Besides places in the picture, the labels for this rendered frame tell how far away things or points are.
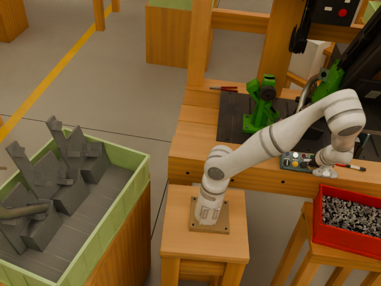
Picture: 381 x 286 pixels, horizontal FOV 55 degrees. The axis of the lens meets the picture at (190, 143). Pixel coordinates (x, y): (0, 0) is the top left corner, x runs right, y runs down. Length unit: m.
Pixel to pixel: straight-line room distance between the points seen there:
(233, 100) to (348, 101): 1.04
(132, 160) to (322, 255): 0.84
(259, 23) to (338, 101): 1.07
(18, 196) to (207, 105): 1.03
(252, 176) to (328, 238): 0.40
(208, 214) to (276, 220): 1.30
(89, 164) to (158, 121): 1.74
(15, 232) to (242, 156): 0.79
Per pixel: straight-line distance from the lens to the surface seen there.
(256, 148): 1.08
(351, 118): 0.98
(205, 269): 1.48
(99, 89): 3.64
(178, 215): 1.44
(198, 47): 1.96
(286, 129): 1.05
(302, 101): 1.80
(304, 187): 1.70
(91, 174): 1.53
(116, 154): 1.59
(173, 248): 1.36
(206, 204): 1.31
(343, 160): 1.29
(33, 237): 1.36
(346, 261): 1.57
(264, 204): 2.67
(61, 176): 1.47
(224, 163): 1.14
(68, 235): 1.43
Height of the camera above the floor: 2.00
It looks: 42 degrees down
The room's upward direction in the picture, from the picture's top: 5 degrees clockwise
